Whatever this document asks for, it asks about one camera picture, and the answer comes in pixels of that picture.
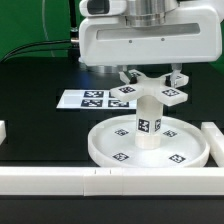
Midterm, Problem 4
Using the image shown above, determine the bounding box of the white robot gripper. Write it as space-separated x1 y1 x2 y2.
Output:
79 3 223 86

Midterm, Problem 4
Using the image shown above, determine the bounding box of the white cross-shaped table base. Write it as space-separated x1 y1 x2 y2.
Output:
110 69 189 106

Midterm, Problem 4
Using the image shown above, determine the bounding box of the white round table top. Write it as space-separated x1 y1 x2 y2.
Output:
88 115 210 168

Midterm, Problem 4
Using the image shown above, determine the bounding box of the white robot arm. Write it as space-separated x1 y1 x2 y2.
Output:
79 0 224 67

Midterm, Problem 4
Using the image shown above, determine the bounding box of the white marker tag sheet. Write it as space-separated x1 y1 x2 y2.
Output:
57 90 137 109

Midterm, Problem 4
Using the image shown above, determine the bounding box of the white right fence bar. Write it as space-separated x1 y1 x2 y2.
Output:
201 122 224 168

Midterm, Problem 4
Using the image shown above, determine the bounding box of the white fence bar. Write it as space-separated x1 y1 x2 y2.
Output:
0 120 6 145
201 122 224 168
0 167 224 196

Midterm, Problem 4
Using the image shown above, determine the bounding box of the white front fence bar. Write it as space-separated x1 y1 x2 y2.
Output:
0 167 224 196

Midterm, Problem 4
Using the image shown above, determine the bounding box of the white left fence bar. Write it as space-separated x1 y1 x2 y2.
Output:
0 120 6 145

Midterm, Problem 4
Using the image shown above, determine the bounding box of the thin white cable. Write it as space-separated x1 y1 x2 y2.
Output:
41 0 56 58

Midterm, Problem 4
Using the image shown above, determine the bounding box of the black cable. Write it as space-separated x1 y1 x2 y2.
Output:
0 37 81 64

